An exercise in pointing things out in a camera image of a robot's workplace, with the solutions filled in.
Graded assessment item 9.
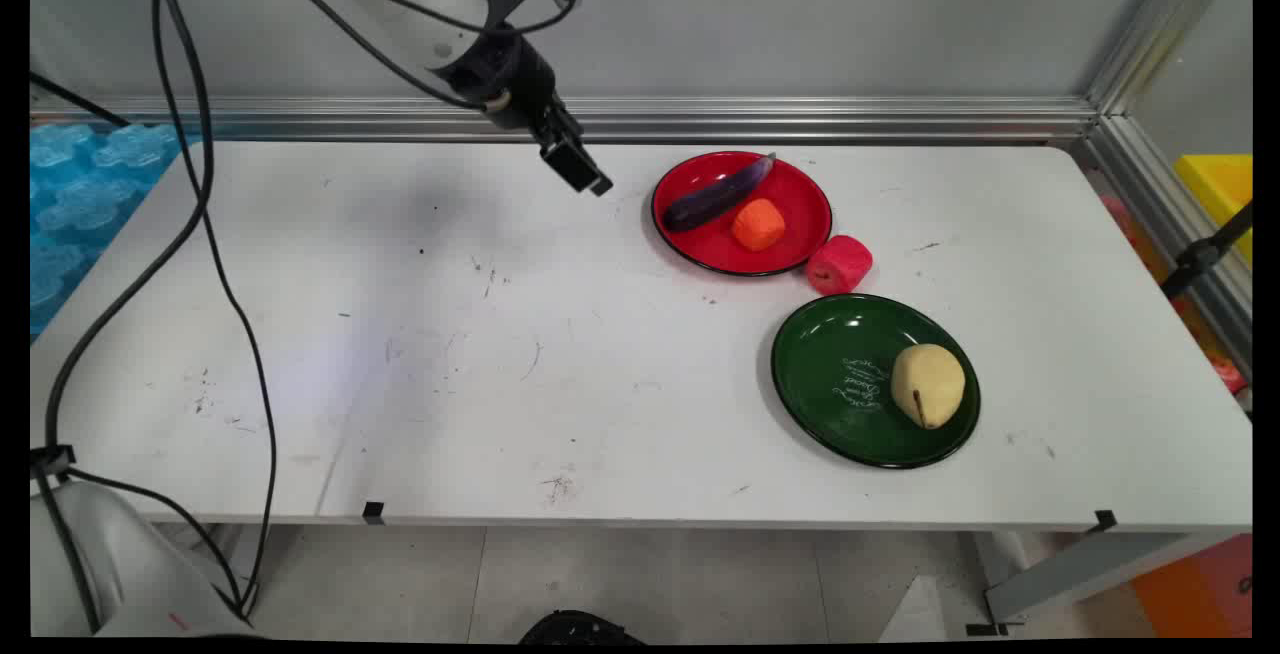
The black object on floor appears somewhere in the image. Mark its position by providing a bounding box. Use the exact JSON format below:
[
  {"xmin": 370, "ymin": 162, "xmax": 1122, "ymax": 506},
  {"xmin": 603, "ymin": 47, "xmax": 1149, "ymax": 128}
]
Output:
[{"xmin": 518, "ymin": 610, "xmax": 649, "ymax": 646}]

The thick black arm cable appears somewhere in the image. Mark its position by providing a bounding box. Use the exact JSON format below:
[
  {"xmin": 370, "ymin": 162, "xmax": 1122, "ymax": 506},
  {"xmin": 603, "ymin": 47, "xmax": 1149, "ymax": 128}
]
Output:
[{"xmin": 38, "ymin": 0, "xmax": 215, "ymax": 635}]

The orange box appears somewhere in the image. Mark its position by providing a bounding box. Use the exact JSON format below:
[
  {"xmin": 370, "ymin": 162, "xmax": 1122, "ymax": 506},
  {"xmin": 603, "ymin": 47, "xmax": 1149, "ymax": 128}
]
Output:
[{"xmin": 1130, "ymin": 534, "xmax": 1253, "ymax": 640}]

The purple toy eggplant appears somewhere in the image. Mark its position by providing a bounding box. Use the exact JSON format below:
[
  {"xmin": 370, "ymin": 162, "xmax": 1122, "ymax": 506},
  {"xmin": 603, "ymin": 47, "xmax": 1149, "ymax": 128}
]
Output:
[{"xmin": 662, "ymin": 153, "xmax": 778, "ymax": 233}]

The grey table leg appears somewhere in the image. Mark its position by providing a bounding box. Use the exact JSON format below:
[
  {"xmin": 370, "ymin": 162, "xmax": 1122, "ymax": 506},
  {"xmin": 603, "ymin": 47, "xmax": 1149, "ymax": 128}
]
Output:
[{"xmin": 983, "ymin": 531, "xmax": 1219, "ymax": 627}]

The yellow toy pear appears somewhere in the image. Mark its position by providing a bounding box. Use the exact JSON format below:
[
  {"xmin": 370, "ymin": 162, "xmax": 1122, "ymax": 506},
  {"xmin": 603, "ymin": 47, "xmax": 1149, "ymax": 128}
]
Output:
[{"xmin": 890, "ymin": 343, "xmax": 968, "ymax": 431}]

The horizontal aluminium frame rail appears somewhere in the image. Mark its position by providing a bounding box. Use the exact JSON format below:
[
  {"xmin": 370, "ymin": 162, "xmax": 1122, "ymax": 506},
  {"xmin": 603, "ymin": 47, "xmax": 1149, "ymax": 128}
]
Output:
[{"xmin": 30, "ymin": 96, "xmax": 1101, "ymax": 146}]

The yellow plastic box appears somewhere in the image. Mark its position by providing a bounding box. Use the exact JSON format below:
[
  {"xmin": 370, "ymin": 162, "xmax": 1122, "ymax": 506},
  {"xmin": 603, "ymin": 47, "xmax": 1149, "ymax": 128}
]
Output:
[{"xmin": 1173, "ymin": 153, "xmax": 1253, "ymax": 267}]

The pink toy apple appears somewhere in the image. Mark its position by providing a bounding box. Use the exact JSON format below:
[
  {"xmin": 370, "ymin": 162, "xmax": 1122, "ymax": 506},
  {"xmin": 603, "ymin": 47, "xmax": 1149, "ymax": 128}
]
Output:
[{"xmin": 806, "ymin": 234, "xmax": 874, "ymax": 296}]

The red toy behind frame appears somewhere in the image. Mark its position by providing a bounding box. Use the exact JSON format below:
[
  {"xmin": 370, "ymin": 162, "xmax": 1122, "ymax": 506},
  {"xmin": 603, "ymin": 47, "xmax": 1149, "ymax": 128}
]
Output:
[{"xmin": 1208, "ymin": 352, "xmax": 1248, "ymax": 396}]

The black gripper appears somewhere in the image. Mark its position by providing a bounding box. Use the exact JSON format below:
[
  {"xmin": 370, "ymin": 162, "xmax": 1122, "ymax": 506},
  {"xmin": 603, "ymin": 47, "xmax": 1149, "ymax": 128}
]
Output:
[{"xmin": 440, "ymin": 26, "xmax": 614, "ymax": 198}]

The aluminium side frame rail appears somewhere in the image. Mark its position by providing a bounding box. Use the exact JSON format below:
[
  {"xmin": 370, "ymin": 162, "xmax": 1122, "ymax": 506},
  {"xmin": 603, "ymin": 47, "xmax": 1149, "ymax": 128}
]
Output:
[{"xmin": 1068, "ymin": 114, "xmax": 1253, "ymax": 380}]

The blue foam mat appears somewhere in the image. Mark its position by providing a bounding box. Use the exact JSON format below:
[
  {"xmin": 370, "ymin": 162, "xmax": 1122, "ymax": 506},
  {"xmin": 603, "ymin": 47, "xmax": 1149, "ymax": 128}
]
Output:
[{"xmin": 30, "ymin": 122, "xmax": 191, "ymax": 340}]

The orange toy fruit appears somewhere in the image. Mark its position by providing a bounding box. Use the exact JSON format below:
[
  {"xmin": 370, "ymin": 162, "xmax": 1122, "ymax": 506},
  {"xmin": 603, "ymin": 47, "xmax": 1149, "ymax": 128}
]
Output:
[{"xmin": 731, "ymin": 198, "xmax": 787, "ymax": 253}]

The black background cable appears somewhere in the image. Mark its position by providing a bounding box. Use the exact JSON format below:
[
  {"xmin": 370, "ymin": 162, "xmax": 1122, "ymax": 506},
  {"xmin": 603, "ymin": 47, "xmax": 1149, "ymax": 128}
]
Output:
[{"xmin": 30, "ymin": 72, "xmax": 131, "ymax": 129}]

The aluminium frame post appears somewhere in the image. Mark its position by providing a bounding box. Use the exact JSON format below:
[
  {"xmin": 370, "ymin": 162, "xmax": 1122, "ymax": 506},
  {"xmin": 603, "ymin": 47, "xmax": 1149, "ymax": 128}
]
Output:
[{"xmin": 1085, "ymin": 0, "xmax": 1253, "ymax": 117}]

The red round plate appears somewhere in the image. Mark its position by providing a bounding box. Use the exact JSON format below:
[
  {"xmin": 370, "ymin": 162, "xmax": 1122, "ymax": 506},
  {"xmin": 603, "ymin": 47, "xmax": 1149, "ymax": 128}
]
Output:
[{"xmin": 651, "ymin": 150, "xmax": 834, "ymax": 278}]

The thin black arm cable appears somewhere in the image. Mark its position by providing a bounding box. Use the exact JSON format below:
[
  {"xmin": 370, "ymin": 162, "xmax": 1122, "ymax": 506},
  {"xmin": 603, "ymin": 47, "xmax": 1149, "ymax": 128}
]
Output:
[{"xmin": 200, "ymin": 204, "xmax": 279, "ymax": 620}]

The green round plate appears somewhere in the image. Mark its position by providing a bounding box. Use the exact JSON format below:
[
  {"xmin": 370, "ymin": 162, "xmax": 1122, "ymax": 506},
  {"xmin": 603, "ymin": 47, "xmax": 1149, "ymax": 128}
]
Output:
[{"xmin": 770, "ymin": 293, "xmax": 982, "ymax": 470}]

